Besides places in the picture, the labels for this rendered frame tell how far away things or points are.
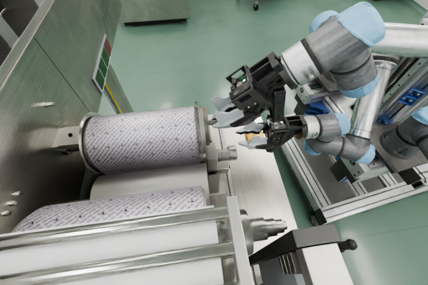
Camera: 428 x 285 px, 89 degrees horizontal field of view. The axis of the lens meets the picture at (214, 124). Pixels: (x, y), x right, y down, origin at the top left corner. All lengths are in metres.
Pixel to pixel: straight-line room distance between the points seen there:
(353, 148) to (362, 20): 0.54
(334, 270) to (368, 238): 1.74
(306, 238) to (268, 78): 0.27
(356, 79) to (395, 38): 0.20
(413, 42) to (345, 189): 1.27
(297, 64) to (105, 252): 0.39
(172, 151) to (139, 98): 1.95
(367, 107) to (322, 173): 0.97
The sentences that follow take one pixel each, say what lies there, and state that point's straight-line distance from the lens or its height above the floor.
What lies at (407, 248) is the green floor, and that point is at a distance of 2.16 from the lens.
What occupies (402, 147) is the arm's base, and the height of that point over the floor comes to 0.88.
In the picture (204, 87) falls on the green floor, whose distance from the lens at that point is 2.41.
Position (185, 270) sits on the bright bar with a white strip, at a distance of 0.27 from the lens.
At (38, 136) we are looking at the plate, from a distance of 0.56.
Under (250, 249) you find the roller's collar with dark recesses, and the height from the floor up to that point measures 1.35.
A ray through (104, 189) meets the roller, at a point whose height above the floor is 1.23.
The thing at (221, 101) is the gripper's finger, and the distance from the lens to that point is 0.51.
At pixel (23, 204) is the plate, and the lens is 0.53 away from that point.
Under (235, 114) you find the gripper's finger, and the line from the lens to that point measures 0.48.
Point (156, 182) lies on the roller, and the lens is 0.51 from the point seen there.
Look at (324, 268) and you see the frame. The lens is 0.29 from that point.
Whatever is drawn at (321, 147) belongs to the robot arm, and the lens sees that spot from 0.86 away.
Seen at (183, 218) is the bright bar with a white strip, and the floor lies 1.46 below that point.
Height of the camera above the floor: 1.70
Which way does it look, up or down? 55 degrees down
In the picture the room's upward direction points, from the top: straight up
